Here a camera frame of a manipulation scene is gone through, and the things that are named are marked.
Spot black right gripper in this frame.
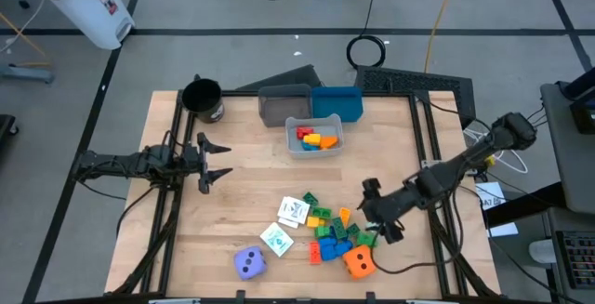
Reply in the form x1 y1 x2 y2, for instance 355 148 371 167
357 178 418 245

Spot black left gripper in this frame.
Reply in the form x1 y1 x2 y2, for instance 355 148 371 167
178 131 234 195

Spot long dark green toy brick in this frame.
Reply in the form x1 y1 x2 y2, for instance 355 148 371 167
331 217 349 241

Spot orange foam die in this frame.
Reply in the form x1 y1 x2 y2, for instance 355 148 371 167
342 245 377 281

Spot large blue toy brick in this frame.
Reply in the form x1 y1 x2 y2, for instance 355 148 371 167
318 237 343 262

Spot light grey plastic bin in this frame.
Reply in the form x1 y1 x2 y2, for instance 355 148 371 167
284 112 345 160

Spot white green card packets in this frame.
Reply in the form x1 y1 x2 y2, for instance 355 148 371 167
259 221 295 258

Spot purple foam die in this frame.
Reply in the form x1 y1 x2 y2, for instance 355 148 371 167
233 245 269 281

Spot black cup with cartoon eyes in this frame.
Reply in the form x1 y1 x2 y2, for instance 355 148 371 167
180 73 226 125

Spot dark grey plastic bin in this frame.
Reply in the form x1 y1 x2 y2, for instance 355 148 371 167
258 83 313 128

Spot black triangular panel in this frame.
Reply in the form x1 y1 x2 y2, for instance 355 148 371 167
234 64 323 92

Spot white paper with code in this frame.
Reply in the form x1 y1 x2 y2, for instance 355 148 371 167
474 181 508 211

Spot blue plastic bin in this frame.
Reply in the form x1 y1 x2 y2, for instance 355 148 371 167
311 85 364 124

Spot plain white paper sheet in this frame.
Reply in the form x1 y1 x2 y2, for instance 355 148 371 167
488 222 520 239

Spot black perforated panel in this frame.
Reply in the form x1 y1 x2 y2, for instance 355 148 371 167
353 65 478 128

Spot dark grey desk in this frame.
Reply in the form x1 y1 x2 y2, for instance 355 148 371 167
483 181 595 304

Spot white trash can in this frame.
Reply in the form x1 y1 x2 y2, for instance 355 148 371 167
20 0 136 51

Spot grey side table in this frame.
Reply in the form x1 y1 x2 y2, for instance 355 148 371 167
540 82 595 216

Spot backlit black keyboard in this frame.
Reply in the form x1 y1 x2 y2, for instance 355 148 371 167
555 229 595 291

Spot grey metal stand base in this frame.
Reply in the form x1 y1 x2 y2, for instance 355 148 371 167
0 59 56 85

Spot black cart with caster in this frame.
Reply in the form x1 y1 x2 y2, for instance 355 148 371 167
0 113 20 152

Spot black device on table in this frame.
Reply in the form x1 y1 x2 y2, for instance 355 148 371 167
557 66 595 136

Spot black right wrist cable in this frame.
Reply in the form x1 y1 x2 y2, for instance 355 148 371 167
369 192 466 276

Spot black aluminium table frame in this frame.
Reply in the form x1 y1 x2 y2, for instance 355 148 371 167
104 73 502 304

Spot coiled black floor cable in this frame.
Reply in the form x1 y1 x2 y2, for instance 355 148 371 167
345 0 388 70

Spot yellow floor cable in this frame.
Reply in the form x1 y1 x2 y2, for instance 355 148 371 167
0 12 52 69
423 0 460 73

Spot white floor cable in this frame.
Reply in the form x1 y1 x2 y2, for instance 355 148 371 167
0 0 46 57

